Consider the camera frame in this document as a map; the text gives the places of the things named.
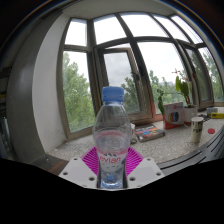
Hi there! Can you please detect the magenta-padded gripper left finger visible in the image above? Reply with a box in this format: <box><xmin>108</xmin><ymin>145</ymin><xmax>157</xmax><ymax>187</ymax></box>
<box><xmin>58</xmin><ymin>147</ymin><xmax>101</xmax><ymax>190</ymax></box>

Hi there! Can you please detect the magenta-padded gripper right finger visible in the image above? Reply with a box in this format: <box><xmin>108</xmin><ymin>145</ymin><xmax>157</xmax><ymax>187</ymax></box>
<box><xmin>123</xmin><ymin>146</ymin><xmax>165</xmax><ymax>190</ymax></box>

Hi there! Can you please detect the clear blue-capped water bottle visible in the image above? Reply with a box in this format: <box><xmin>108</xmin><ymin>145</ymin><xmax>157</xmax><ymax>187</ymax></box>
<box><xmin>92</xmin><ymin>86</ymin><xmax>132</xmax><ymax>190</ymax></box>

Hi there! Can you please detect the colourful flat book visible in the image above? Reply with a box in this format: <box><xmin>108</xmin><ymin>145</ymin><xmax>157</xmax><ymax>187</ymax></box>
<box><xmin>134</xmin><ymin>124</ymin><xmax>166</xmax><ymax>143</ymax></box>

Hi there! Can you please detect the white box with coloured spools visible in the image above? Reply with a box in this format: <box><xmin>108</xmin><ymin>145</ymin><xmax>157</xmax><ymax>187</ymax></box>
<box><xmin>162</xmin><ymin>101</ymin><xmax>185</xmax><ymax>131</ymax></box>

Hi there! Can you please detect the green plant in white pot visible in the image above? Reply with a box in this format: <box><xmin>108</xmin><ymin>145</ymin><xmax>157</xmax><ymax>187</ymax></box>
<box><xmin>156</xmin><ymin>68</ymin><xmax>199</xmax><ymax>126</ymax></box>

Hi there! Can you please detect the light blue small pack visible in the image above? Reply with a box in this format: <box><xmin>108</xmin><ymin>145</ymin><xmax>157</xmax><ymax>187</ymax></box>
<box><xmin>206</xmin><ymin>106</ymin><xmax>219</xmax><ymax>117</ymax></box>

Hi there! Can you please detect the long yellow box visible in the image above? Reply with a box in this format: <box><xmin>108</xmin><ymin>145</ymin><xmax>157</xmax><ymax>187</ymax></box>
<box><xmin>210</xmin><ymin>112</ymin><xmax>224</xmax><ymax>120</ymax></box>

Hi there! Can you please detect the white mug with black handle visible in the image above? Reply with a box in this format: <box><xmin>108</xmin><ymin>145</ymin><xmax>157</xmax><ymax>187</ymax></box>
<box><xmin>190</xmin><ymin>116</ymin><xmax>205</xmax><ymax>144</ymax></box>

